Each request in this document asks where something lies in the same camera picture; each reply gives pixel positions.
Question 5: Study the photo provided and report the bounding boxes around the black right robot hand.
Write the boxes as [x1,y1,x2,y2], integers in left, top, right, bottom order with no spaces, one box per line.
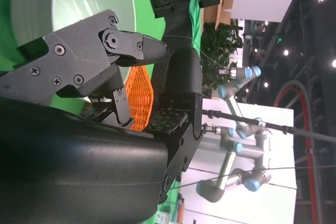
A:
[0,9,205,224]

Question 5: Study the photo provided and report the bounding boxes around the orange wicker basket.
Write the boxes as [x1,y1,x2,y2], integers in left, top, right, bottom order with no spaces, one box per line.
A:
[124,65,155,132]

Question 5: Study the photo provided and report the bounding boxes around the green tablecloth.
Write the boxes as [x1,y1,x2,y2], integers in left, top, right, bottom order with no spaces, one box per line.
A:
[0,0,204,224]

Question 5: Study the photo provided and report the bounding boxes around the brown cardboard box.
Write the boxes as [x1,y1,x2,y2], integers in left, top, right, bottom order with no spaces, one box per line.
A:
[203,0,238,30]

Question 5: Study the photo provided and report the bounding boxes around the green leafy plant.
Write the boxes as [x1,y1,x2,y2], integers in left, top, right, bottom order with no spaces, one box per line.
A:
[201,23,244,98]

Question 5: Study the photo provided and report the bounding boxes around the black tripod pole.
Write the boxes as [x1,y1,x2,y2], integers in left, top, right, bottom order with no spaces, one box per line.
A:
[202,108,336,143]

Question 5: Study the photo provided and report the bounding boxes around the red cable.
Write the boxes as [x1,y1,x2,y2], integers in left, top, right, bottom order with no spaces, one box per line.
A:
[272,84,320,224]

